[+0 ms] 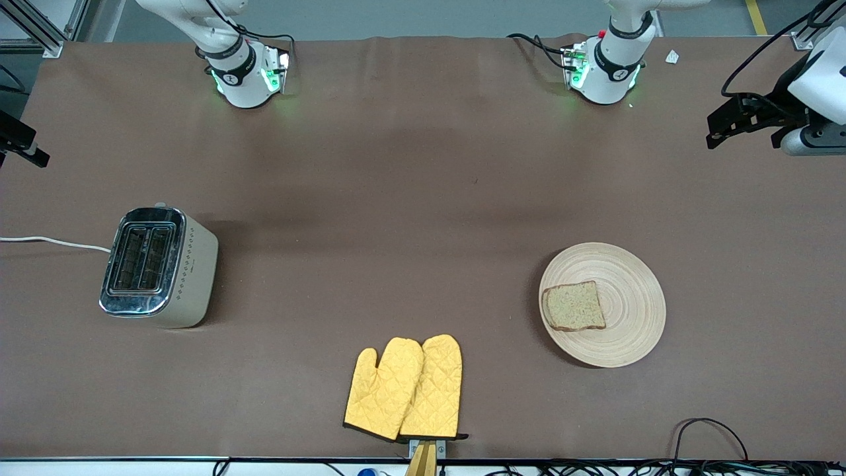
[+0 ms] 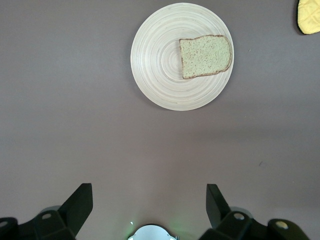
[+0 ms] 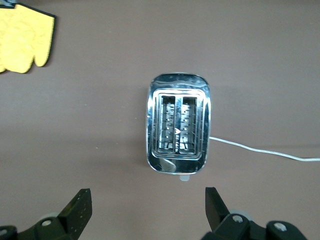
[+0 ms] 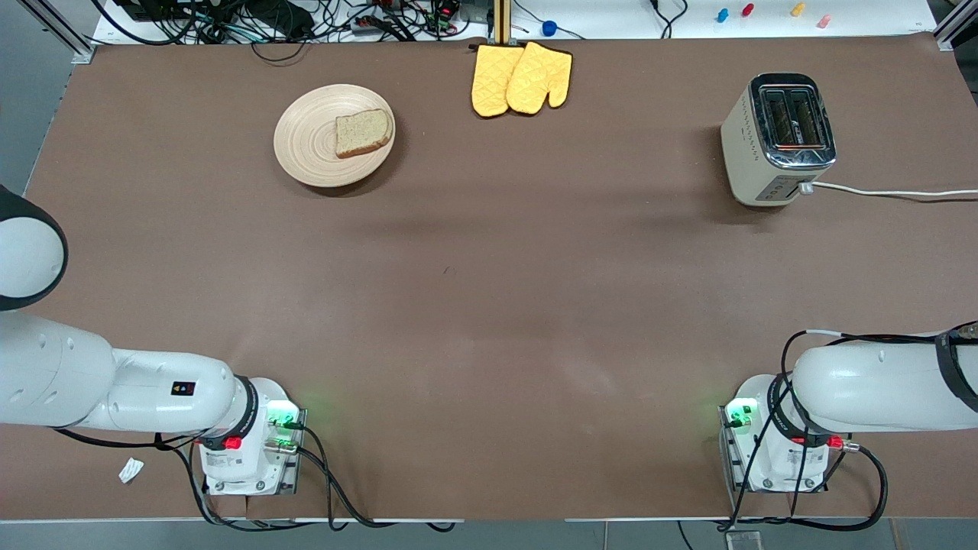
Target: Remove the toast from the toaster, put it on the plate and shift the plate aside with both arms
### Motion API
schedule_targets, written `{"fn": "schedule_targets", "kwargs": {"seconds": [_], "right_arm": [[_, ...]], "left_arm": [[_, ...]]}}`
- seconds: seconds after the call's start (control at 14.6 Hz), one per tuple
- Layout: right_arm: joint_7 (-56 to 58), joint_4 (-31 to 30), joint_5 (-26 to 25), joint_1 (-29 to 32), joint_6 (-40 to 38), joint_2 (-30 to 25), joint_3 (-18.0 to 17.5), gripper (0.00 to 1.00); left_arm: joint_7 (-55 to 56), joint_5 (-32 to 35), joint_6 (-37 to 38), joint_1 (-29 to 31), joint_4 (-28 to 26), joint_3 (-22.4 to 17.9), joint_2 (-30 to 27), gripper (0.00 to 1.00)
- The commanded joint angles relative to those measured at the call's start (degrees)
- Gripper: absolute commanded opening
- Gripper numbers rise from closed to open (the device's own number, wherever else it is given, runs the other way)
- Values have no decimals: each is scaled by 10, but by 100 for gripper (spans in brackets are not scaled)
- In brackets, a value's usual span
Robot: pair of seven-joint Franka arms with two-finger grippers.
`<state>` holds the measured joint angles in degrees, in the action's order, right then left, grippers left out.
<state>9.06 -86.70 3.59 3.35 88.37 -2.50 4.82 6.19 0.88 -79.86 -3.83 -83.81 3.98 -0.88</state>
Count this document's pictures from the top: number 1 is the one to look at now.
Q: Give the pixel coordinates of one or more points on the round wooden plate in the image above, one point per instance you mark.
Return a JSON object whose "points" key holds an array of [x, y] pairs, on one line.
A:
{"points": [[628, 284]]}

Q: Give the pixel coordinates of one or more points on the yellow quilted oven mitt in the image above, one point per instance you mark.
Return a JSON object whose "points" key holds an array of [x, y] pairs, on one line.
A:
{"points": [[439, 383], [380, 396]]}

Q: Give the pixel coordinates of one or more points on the brown toast slice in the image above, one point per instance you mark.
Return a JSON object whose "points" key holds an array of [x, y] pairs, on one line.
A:
{"points": [[574, 307]]}

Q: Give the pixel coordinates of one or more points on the chrome and cream toaster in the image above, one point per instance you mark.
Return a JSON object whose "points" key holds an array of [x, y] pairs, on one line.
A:
{"points": [[192, 277]]}

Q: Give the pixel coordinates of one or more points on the aluminium frame profile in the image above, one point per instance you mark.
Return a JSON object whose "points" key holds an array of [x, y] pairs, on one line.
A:
{"points": [[53, 46], [802, 41]]}

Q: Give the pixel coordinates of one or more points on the small metal bracket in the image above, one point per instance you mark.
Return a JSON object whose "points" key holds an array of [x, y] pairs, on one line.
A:
{"points": [[441, 448]]}

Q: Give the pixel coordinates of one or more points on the white paper scrap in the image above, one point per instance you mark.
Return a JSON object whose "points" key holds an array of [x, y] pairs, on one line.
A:
{"points": [[672, 57]]}

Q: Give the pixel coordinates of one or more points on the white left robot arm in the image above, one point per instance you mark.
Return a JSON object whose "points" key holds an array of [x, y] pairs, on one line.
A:
{"points": [[608, 79]]}

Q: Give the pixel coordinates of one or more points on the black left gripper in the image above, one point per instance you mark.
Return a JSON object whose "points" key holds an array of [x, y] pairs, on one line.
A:
{"points": [[784, 93]]}

